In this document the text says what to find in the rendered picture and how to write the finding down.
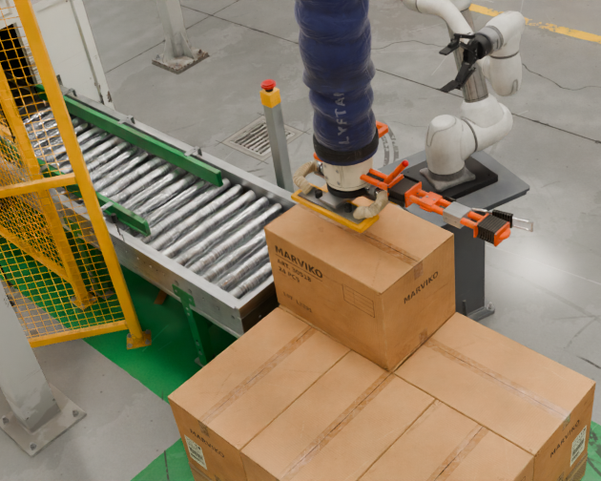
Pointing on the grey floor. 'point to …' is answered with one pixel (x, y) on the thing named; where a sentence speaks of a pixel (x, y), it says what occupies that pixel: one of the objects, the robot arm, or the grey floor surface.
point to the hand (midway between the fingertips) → (445, 71)
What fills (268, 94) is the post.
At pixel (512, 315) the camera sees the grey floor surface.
